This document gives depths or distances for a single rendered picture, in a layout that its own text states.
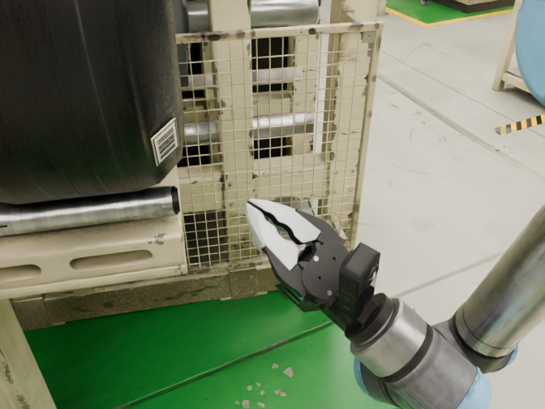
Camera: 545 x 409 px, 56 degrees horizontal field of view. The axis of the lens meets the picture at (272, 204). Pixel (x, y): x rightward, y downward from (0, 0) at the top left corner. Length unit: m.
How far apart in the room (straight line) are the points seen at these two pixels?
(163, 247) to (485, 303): 0.46
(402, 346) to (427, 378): 0.05
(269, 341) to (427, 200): 1.06
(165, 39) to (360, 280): 0.32
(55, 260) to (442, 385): 0.55
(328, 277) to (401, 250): 1.52
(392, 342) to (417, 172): 2.02
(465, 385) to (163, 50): 0.50
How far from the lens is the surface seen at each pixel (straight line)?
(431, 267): 2.07
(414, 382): 0.65
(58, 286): 0.85
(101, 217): 0.78
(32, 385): 1.31
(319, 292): 0.59
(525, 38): 0.38
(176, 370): 1.70
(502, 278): 0.69
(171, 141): 0.64
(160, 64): 0.57
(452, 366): 0.66
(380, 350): 0.62
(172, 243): 0.79
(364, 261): 0.53
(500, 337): 0.76
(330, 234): 0.61
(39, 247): 0.82
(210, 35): 1.17
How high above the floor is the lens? 1.36
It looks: 36 degrees down
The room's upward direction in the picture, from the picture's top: straight up
